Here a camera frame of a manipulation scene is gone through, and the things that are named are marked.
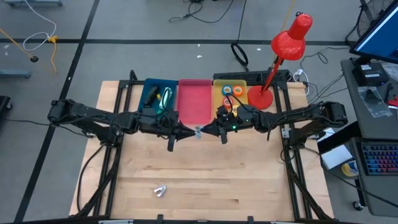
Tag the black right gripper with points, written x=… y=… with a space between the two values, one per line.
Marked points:
x=233 y=123

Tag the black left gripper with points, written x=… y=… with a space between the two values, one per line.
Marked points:
x=158 y=124

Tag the silver grey staple remover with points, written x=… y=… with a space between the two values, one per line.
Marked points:
x=197 y=133

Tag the red tape roll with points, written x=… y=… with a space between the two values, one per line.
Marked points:
x=224 y=101

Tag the mint green stapler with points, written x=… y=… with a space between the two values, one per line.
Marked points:
x=167 y=96

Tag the orange tape roll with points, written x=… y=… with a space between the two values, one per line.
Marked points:
x=234 y=91

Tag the black stapler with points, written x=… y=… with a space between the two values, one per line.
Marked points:
x=150 y=96

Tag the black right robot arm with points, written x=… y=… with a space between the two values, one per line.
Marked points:
x=295 y=118

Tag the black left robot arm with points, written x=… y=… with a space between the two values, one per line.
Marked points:
x=93 y=116

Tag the white staple remover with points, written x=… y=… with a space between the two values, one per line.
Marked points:
x=159 y=192

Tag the yellow plastic bin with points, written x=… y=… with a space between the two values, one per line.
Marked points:
x=217 y=102

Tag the pink plastic bin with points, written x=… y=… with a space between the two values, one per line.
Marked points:
x=194 y=99

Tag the blue plastic bin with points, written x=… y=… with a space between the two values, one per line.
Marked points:
x=172 y=82

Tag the red desk lamp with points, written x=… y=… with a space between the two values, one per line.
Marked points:
x=259 y=98

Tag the black power strip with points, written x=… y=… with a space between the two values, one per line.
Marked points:
x=236 y=75

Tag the white box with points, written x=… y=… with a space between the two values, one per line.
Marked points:
x=337 y=157

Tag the clear plastic bag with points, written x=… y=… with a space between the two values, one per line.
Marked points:
x=373 y=102

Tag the black desk caster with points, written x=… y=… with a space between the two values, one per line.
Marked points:
x=357 y=205

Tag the small black computer box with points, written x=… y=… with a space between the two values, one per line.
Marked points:
x=370 y=74

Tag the grey desk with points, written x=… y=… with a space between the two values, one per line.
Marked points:
x=382 y=130

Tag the backlit rainbow keyboard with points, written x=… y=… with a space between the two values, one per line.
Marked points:
x=381 y=160

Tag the grey floor bar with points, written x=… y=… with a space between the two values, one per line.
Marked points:
x=14 y=74

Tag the red tool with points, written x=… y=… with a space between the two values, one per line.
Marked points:
x=394 y=102

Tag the computer monitor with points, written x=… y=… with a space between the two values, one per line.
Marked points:
x=379 y=40

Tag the black floor fan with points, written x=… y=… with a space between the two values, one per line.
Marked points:
x=367 y=18

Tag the black aluminium table frame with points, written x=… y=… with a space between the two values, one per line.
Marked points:
x=122 y=82

